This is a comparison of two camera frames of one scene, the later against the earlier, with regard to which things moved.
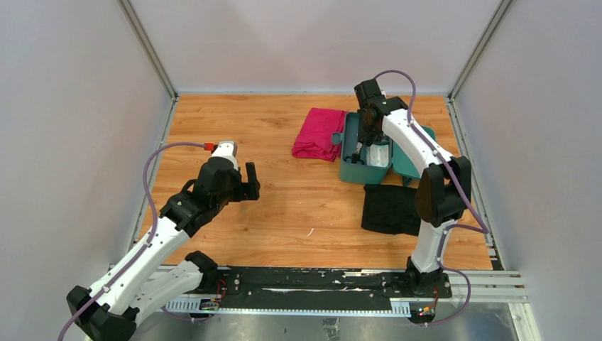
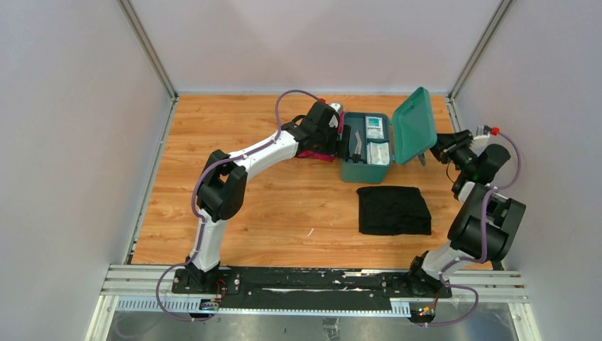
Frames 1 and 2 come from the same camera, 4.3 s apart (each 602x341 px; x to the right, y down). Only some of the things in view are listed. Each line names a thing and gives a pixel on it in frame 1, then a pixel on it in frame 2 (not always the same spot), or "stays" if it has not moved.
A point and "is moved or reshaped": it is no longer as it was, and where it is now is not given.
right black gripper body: x=368 y=133 → x=470 y=166
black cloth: x=390 y=209 stays
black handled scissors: x=356 y=157 stays
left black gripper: x=243 y=192 → x=341 y=147
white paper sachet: x=378 y=155 stays
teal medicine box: x=372 y=164 is moved or reshaped
